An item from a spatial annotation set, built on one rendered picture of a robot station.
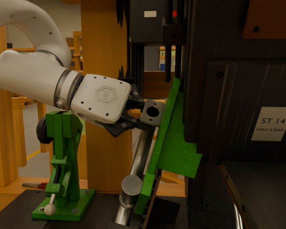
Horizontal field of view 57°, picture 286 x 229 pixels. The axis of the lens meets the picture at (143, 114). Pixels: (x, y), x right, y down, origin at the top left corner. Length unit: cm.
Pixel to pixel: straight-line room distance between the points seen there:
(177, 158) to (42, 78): 29
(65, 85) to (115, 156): 40
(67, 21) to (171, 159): 1112
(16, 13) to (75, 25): 1084
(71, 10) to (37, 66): 1097
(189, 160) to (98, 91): 22
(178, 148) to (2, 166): 71
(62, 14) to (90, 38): 1079
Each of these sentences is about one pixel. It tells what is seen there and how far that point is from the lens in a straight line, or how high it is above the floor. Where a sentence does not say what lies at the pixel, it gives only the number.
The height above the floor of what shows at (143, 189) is 109.
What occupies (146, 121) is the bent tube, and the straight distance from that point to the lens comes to 51.
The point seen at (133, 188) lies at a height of 108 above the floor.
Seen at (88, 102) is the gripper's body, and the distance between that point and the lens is 52.
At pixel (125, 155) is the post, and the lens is 86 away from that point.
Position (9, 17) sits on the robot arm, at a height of 137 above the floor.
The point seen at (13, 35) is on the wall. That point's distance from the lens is 1254.
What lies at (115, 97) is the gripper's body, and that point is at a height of 123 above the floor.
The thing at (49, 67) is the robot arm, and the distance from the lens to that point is 56.
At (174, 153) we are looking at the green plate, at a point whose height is 114.
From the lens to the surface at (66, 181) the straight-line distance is 75.
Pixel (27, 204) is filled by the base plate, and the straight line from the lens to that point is 87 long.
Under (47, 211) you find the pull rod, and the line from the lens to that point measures 72.
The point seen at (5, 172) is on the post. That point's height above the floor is 93.
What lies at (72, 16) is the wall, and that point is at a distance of 1145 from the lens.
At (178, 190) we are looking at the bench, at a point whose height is 88.
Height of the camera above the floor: 129
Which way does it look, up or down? 10 degrees down
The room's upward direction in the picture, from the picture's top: straight up
